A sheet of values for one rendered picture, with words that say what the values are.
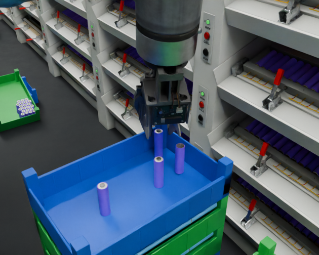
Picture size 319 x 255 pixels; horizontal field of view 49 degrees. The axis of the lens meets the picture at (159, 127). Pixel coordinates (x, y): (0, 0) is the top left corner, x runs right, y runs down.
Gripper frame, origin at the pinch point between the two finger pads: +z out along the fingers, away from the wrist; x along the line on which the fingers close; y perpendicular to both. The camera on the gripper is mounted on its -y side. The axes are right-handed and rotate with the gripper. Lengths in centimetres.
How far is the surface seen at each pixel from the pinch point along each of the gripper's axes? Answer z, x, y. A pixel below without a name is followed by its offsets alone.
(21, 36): 104, -74, -190
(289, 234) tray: 37, 36, 9
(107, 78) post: 50, -11, -75
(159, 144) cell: 3.8, -0.1, 1.4
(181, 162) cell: 2.7, 3.4, 7.0
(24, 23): 93, -69, -191
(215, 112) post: 16.4, 18.4, -18.0
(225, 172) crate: -2.0, 9.5, 13.1
